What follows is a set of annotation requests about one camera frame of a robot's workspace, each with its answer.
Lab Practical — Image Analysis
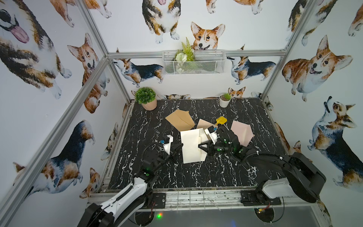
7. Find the white wire wall basket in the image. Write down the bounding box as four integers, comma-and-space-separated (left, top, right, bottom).
162, 50, 226, 75

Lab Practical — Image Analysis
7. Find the green plant pink pot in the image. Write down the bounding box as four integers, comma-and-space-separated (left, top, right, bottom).
134, 87, 157, 111

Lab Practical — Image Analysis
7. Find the fern and white flower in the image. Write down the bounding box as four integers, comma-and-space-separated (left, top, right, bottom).
174, 38, 195, 74

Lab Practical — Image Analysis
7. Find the pink envelope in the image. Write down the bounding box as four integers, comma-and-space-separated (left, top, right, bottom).
231, 121, 254, 147

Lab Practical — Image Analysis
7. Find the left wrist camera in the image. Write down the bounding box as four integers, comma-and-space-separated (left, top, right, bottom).
160, 135, 174, 155

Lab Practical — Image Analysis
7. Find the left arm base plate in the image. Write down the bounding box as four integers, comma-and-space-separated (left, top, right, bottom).
142, 193, 166, 209

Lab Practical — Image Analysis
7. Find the brown kraft envelope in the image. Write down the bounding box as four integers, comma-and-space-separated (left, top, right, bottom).
165, 109, 195, 132

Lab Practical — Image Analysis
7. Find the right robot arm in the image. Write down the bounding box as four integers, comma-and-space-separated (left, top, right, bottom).
198, 125, 326, 206

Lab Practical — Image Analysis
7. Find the white envelope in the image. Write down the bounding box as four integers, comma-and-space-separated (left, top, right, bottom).
181, 129, 207, 164

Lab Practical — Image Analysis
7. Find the cream letter paper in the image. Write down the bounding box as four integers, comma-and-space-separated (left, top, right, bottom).
196, 119, 217, 130

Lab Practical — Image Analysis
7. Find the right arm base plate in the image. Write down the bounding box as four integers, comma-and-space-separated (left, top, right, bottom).
240, 190, 282, 206

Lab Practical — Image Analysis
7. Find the yellow toy shovel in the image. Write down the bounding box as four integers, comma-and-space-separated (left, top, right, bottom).
216, 116, 227, 125

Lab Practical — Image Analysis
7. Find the small plant white pot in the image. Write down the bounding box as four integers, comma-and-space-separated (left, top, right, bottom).
219, 93, 232, 108

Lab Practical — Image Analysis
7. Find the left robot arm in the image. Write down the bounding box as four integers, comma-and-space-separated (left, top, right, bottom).
78, 142, 183, 227

